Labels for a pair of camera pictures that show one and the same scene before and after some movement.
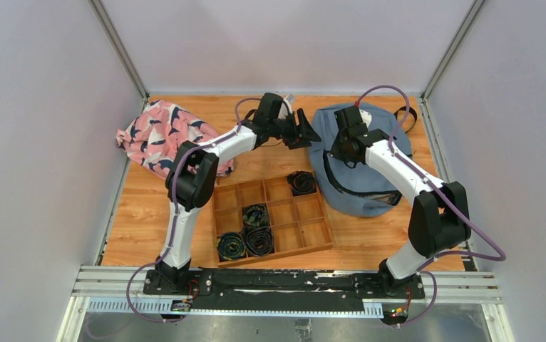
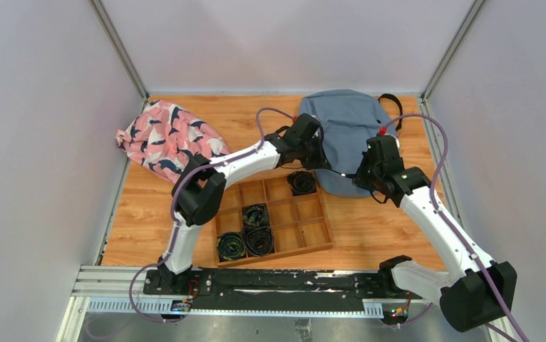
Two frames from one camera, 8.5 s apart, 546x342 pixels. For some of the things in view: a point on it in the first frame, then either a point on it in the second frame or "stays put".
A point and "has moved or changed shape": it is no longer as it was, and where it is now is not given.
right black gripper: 336,152 → 360,179
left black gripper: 294,130 → 317,157
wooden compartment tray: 299,222 stays put
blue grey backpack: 357,190 has moved or changed shape
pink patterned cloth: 154,135 stays put
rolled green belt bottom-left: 231,246 stays put
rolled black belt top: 302,182 stays put
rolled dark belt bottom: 258,240 stays put
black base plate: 272,290 stays put
